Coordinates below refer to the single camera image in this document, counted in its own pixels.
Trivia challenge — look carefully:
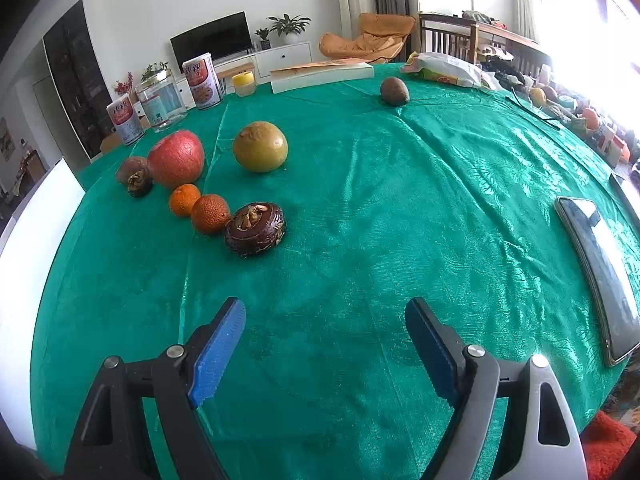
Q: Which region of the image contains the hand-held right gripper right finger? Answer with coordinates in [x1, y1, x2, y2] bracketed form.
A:
[405, 297, 590, 480]

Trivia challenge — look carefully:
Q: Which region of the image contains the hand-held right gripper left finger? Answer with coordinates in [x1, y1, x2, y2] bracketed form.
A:
[64, 297, 247, 480]

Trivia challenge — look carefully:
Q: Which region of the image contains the dark brown water chestnut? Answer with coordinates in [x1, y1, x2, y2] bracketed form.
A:
[223, 201, 287, 258]

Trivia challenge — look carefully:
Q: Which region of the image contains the bumpy orange tangerine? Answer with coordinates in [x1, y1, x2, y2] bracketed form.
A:
[191, 194, 232, 236]

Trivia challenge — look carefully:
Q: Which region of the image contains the small smooth orange tangerine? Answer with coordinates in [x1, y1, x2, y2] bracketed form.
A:
[168, 184, 202, 218]

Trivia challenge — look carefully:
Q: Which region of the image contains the small dark mangosteen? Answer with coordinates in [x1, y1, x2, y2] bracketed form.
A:
[126, 170, 154, 198]

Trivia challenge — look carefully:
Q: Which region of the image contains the large red grapefruit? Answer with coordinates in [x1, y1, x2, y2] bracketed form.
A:
[146, 130, 206, 190]

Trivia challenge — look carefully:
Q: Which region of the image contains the small brown chestnut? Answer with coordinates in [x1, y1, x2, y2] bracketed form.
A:
[115, 156, 150, 184]

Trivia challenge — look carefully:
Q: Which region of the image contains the yellow-green round citrus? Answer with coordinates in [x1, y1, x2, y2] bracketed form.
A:
[233, 121, 289, 173]

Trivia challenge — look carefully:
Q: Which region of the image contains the brown kiwi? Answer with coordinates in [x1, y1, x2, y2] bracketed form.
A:
[380, 76, 411, 106]

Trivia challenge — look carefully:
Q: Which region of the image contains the green tablecloth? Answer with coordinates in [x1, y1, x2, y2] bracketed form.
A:
[30, 62, 640, 480]

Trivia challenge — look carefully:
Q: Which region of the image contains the smartphone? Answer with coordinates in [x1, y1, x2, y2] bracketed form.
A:
[555, 196, 640, 367]

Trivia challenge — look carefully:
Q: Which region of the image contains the red rug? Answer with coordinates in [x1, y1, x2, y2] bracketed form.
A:
[580, 410, 640, 480]

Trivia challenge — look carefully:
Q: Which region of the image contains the white panel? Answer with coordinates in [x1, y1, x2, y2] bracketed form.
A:
[0, 157, 86, 451]

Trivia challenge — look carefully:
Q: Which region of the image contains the short red-label tin can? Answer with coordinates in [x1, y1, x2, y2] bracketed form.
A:
[106, 95, 146, 146]

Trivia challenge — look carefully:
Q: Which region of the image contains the clear glass jar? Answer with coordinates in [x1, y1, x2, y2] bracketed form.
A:
[136, 69, 188, 133]

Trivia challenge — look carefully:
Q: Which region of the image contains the tall red-label tin can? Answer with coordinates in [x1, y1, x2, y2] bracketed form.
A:
[182, 53, 223, 110]

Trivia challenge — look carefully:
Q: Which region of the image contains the yellow-lid jar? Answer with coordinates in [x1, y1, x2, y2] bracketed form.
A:
[232, 71, 257, 97]

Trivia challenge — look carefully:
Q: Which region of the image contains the white plastic snack bag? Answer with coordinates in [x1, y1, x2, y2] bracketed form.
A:
[400, 51, 501, 92]

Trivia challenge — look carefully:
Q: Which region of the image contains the pile of colourful items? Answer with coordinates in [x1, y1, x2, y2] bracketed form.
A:
[527, 65, 640, 171]

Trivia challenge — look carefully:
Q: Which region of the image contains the white book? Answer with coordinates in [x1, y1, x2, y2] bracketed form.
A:
[270, 58, 375, 94]

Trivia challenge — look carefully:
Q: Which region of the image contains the white television cabinet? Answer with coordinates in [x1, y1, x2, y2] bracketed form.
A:
[172, 41, 314, 106]

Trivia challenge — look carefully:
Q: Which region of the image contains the dark glass cabinet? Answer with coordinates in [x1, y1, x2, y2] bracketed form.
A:
[42, 0, 117, 161]

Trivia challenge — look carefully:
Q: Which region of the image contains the black television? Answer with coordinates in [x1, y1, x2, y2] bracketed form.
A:
[170, 11, 253, 73]

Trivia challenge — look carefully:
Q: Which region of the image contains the wooden bench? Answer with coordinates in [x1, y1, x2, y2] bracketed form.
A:
[417, 10, 551, 78]

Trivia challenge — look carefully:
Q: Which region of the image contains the orange beanbag chair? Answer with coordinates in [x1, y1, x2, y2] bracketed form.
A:
[320, 12, 417, 64]

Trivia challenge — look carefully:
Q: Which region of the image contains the large green potted plant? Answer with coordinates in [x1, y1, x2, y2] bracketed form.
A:
[267, 14, 312, 45]

